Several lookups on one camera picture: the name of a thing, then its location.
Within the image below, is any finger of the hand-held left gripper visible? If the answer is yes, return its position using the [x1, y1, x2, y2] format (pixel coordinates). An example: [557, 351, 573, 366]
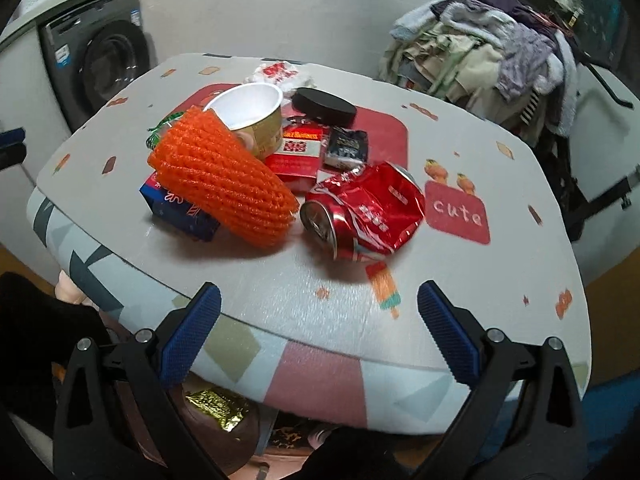
[0, 129, 27, 172]

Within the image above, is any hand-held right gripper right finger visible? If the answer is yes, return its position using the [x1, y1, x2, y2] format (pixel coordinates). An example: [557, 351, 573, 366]
[410, 280, 586, 480]

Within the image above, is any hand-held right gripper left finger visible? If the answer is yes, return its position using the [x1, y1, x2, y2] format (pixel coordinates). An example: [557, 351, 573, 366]
[52, 282, 236, 480]

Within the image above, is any blue printed carton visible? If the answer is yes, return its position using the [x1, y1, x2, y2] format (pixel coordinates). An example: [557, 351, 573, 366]
[139, 171, 221, 243]

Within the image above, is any crushed red soda can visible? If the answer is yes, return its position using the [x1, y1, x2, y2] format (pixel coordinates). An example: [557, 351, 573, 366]
[300, 161, 427, 264]

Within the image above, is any green plastic wrapper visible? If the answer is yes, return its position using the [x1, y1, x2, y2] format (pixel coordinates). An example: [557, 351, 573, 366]
[145, 112, 183, 151]

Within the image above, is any orange foam net sleeve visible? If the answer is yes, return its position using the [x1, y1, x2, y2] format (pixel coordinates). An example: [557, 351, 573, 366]
[147, 109, 301, 248]

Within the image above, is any red cardboard box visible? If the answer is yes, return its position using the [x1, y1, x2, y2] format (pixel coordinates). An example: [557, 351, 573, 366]
[264, 125, 331, 193]

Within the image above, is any black tissue packet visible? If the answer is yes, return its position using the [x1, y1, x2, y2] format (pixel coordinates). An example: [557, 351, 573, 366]
[324, 126, 370, 170]

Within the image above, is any white and gold paper bowl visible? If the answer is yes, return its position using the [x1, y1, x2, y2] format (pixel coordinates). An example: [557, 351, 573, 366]
[202, 82, 285, 161]

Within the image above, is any white and red plastic wrapper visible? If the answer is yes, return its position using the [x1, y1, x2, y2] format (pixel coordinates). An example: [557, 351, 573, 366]
[244, 60, 317, 93]

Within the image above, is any gold foil wrapper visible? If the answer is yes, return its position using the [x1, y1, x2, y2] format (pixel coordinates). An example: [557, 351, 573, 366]
[185, 387, 251, 433]

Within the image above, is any brown round bin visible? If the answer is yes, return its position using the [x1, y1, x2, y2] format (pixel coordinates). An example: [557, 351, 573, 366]
[115, 375, 261, 476]

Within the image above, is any dark grey washing machine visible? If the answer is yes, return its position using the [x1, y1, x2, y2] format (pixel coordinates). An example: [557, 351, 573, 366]
[39, 0, 153, 133]

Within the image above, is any black exercise bike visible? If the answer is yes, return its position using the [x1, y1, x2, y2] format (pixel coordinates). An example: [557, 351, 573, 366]
[530, 60, 640, 241]

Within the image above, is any black round lid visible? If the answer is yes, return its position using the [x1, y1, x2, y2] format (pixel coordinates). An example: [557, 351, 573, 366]
[291, 87, 358, 126]

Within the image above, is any pile of clothes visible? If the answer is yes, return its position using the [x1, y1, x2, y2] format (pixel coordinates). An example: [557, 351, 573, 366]
[377, 0, 581, 138]

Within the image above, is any small pale hanging object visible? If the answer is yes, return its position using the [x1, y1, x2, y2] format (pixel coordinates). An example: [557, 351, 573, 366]
[552, 0, 586, 27]

